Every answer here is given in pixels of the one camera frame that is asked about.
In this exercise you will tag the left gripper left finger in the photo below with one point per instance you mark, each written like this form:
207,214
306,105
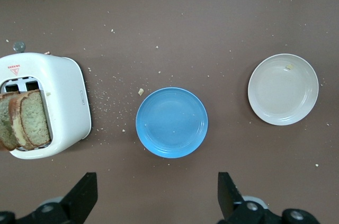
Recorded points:
79,197

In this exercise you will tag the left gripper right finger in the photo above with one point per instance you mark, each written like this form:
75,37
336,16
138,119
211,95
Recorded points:
230,200

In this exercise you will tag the brown bread slice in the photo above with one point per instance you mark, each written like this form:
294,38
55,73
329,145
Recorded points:
34,120
6,123

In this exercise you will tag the blue plate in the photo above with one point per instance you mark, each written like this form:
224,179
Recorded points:
172,123

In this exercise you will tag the beige plate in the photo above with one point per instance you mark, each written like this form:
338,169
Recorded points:
283,91

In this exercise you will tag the white toaster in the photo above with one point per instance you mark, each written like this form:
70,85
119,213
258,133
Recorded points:
66,97

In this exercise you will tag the small bread crumb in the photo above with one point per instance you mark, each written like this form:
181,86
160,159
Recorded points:
140,91
289,67

